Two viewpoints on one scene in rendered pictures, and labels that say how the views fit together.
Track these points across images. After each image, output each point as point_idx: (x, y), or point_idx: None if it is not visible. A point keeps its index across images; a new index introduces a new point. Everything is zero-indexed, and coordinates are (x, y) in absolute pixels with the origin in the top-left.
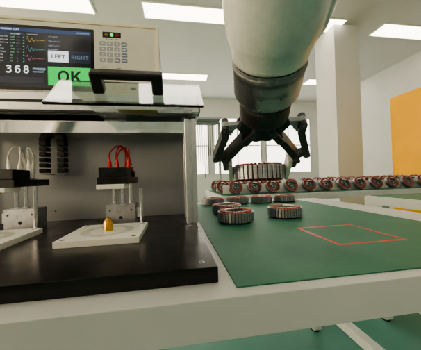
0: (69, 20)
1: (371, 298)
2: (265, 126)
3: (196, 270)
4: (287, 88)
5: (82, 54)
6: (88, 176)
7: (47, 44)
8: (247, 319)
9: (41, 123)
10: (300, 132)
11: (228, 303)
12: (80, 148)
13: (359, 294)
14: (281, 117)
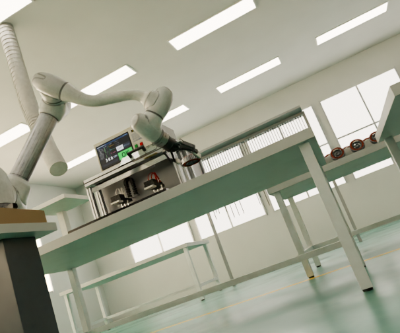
0: (119, 132)
1: (199, 180)
2: (167, 148)
3: (161, 190)
4: (160, 141)
5: (127, 143)
6: (146, 192)
7: (115, 145)
8: (169, 194)
9: (122, 175)
10: (181, 144)
11: (164, 192)
12: (140, 182)
13: (195, 180)
14: (168, 145)
